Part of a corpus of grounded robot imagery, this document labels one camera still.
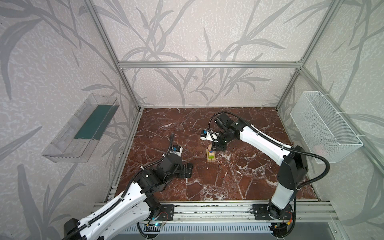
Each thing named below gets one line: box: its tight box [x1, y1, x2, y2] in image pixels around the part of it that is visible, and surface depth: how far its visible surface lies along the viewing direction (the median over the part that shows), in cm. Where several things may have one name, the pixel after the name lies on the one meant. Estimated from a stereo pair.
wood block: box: [207, 151, 216, 163], surface depth 92 cm
